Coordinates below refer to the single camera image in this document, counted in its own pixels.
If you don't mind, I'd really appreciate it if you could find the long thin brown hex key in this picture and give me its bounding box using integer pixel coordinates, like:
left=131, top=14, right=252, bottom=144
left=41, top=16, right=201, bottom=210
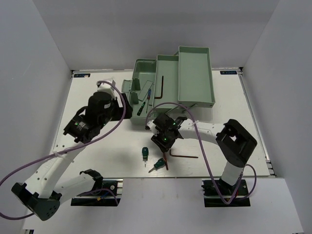
left=154, top=76, right=164, bottom=99

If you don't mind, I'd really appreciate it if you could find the green plastic toolbox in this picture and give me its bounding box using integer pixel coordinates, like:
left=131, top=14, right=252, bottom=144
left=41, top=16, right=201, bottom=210
left=122, top=46, right=215, bottom=125

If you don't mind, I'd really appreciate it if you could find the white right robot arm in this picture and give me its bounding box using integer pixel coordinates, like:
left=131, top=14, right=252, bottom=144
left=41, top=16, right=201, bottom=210
left=146, top=114, right=257, bottom=195

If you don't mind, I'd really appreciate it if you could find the black green precision screwdriver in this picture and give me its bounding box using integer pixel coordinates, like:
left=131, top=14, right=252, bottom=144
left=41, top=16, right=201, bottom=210
left=137, top=102, right=146, bottom=116

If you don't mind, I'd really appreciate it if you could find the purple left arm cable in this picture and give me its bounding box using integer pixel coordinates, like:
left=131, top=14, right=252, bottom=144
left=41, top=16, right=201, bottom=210
left=0, top=80, right=127, bottom=219

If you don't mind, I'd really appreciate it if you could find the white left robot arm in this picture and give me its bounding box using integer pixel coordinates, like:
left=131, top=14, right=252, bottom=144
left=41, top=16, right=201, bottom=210
left=11, top=92, right=132, bottom=221

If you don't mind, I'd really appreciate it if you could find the green orange stubby screwdriver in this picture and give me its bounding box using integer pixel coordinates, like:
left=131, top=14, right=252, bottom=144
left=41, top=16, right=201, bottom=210
left=148, top=158, right=166, bottom=173

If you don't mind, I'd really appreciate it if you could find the small brown hex key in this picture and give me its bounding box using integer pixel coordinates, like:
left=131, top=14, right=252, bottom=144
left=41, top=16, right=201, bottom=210
left=169, top=150, right=199, bottom=158

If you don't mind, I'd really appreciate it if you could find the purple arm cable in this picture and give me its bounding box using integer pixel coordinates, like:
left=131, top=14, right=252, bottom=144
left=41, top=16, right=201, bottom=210
left=145, top=102, right=256, bottom=205
left=0, top=80, right=127, bottom=219

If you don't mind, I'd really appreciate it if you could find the blue red precision screwdriver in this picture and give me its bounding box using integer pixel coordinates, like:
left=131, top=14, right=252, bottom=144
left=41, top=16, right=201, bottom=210
left=146, top=88, right=152, bottom=113

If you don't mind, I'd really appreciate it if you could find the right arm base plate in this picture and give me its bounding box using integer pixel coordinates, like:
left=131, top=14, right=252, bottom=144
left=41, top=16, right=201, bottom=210
left=201, top=179, right=252, bottom=208

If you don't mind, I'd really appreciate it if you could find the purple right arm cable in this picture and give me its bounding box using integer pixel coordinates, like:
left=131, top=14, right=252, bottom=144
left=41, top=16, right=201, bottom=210
left=145, top=102, right=256, bottom=205

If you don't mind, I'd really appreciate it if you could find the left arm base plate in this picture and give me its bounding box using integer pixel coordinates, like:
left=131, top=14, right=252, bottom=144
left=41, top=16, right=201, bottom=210
left=71, top=179, right=123, bottom=207

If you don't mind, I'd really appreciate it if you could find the large brown hex key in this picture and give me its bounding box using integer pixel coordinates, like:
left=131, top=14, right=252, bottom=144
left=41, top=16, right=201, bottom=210
left=163, top=153, right=169, bottom=171

